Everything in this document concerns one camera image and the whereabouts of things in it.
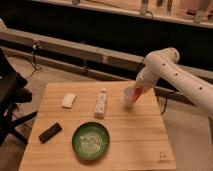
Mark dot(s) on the black rectangular remote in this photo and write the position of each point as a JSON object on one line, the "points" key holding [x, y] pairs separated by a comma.
{"points": [[50, 132]]}

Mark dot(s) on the white tube bottle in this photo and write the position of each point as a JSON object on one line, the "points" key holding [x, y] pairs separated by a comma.
{"points": [[101, 104]]}

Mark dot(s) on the green ceramic bowl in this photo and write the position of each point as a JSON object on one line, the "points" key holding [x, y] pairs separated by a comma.
{"points": [[90, 141]]}

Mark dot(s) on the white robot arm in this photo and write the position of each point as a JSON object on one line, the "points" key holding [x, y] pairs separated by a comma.
{"points": [[163, 64]]}

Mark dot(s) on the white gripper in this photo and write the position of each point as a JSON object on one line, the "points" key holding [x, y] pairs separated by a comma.
{"points": [[144, 80]]}

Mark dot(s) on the orange pepper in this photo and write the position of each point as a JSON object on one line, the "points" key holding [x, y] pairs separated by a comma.
{"points": [[137, 93]]}

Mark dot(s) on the black tripod stand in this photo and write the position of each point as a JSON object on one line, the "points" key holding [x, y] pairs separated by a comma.
{"points": [[34, 64]]}

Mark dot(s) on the white ceramic cup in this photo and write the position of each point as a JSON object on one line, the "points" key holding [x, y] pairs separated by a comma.
{"points": [[129, 97]]}

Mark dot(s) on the black chair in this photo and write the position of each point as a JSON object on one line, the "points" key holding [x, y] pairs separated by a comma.
{"points": [[12, 92]]}

